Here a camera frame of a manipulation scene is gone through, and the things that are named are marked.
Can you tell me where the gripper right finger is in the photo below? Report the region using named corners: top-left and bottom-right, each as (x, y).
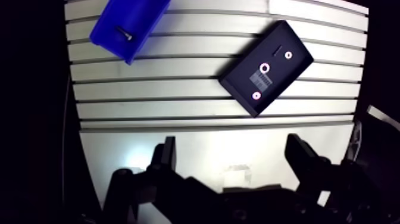
top-left (284, 133), bottom-right (377, 224)

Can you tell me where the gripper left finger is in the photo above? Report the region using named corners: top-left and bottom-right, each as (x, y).
top-left (101, 136), bottom-right (223, 224)

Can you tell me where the large steel bolt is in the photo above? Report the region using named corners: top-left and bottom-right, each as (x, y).
top-left (116, 26), bottom-right (133, 42)

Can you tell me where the black tray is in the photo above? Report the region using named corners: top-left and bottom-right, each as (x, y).
top-left (218, 20), bottom-right (315, 119)

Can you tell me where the blue bin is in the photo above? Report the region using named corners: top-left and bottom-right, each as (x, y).
top-left (89, 0), bottom-right (172, 66)

